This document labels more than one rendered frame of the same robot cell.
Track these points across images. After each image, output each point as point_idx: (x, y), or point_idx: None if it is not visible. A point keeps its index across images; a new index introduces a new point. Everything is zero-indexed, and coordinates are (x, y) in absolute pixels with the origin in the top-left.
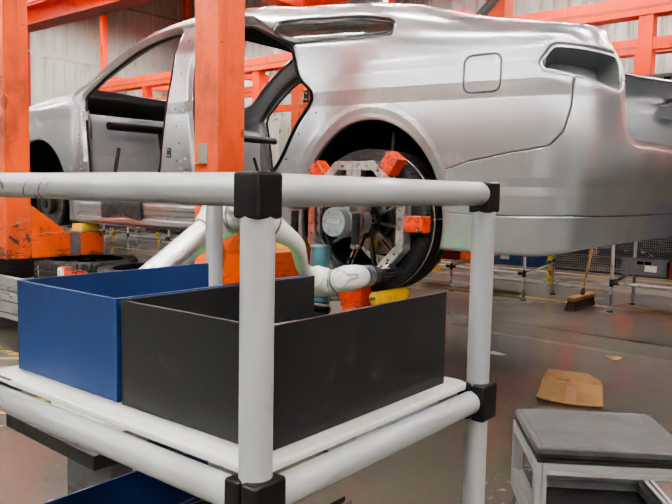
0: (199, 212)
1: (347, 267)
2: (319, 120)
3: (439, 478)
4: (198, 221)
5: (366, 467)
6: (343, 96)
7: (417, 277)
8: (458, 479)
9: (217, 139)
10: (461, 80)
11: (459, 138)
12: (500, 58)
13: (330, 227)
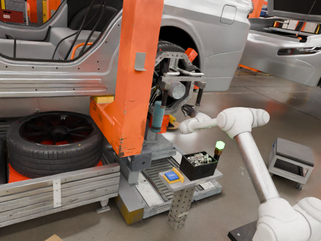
0: (241, 125)
1: (209, 117)
2: None
3: (239, 180)
4: (248, 132)
5: (228, 191)
6: None
7: None
8: (240, 176)
9: (156, 50)
10: (220, 16)
11: (213, 43)
12: (235, 9)
13: (177, 94)
